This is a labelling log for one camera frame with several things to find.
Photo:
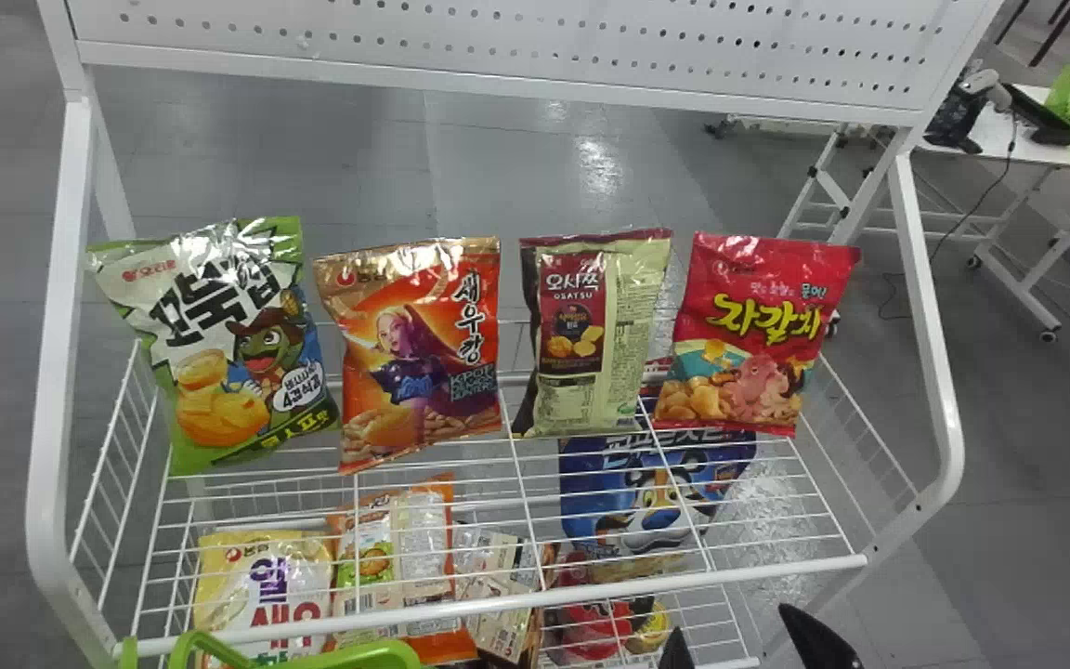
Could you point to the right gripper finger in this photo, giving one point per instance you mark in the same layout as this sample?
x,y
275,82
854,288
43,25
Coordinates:
x,y
818,646
677,653

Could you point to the red snack packet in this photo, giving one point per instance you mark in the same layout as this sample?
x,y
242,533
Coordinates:
x,y
591,627
749,325

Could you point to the white snack packet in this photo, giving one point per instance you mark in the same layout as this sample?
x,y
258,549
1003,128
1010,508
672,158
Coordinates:
x,y
496,576

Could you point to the orange snack packet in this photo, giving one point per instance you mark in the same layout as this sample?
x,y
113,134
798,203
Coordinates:
x,y
396,539
424,353

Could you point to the beige snack packet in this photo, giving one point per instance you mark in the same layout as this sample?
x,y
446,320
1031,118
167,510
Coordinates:
x,y
609,334

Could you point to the yellow snack packet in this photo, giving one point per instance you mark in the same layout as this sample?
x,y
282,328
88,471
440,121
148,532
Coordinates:
x,y
256,585

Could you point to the green snack packet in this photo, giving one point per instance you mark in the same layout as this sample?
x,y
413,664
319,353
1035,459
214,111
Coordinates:
x,y
219,344

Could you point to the hand scanner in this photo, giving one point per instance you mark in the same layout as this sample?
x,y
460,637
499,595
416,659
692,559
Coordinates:
x,y
985,85

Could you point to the blue cereal bag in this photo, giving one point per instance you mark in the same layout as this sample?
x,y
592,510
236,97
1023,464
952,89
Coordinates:
x,y
646,492

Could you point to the white side table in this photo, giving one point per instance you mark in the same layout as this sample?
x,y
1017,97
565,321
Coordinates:
x,y
1009,139

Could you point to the black stand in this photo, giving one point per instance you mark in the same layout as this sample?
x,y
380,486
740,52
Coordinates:
x,y
953,121

